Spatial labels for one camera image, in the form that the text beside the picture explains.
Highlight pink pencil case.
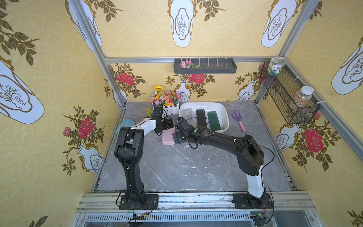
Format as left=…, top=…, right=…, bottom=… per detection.
left=162, top=128, right=175, bottom=146

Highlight black pencil case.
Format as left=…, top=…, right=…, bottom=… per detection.
left=196, top=109, right=207, bottom=127

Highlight clear pencil case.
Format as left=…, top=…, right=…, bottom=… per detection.
left=181, top=108, right=196, bottom=126

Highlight green pencil case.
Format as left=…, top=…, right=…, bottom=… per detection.
left=208, top=111, right=221, bottom=131

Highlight white plastic storage box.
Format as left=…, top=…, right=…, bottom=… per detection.
left=179, top=102, right=229, bottom=133

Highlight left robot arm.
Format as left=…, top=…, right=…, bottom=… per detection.
left=114, top=116, right=174, bottom=210

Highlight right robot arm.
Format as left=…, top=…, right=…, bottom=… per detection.
left=173, top=127, right=265, bottom=199

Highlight flowers in white fence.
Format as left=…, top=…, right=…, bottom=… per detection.
left=150, top=85, right=182, bottom=115

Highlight purple garden fork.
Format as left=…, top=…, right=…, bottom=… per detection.
left=231, top=110, right=247, bottom=133

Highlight pink flowers in tray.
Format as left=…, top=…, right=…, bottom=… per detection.
left=179, top=59, right=201, bottom=69

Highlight small circuit board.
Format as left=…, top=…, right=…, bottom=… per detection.
left=132, top=213, right=147, bottom=222

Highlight patterned tin jar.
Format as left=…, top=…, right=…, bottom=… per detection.
left=267, top=56, right=286, bottom=76

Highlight glass jar white lid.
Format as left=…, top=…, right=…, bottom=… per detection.
left=289, top=86, right=314, bottom=111

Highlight grey wall shelf tray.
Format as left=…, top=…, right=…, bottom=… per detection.
left=174, top=57, right=237, bottom=74

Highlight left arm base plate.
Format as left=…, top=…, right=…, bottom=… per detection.
left=119, top=194, right=159, bottom=211

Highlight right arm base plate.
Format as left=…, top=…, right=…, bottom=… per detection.
left=232, top=193, right=274, bottom=209

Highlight black wire basket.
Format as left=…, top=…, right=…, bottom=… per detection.
left=261, top=62, right=320, bottom=124

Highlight aluminium front rail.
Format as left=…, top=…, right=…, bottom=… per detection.
left=71, top=191, right=323, bottom=227

